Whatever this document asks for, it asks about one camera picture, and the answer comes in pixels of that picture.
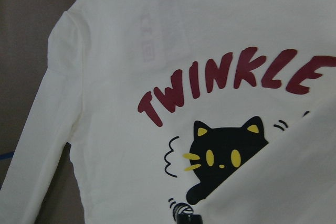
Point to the cream long-sleeve cat shirt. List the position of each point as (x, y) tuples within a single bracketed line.
[(222, 108)]

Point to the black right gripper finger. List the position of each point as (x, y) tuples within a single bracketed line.
[(188, 217)]

